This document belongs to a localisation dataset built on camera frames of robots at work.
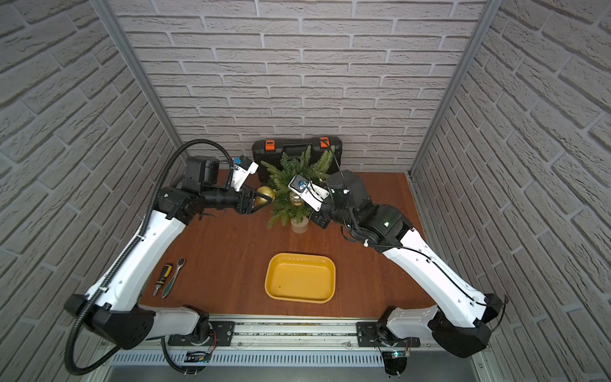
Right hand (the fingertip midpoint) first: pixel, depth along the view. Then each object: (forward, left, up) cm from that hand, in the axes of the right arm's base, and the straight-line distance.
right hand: (311, 194), depth 63 cm
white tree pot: (+11, +4, -35) cm, 36 cm away
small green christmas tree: (+9, +8, -18) cm, 21 cm away
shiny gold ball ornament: (+4, +5, -7) cm, 9 cm away
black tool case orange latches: (+31, +14, -10) cm, 35 cm away
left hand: (+3, +12, -3) cm, 13 cm away
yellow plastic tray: (-9, +5, -37) cm, 39 cm away
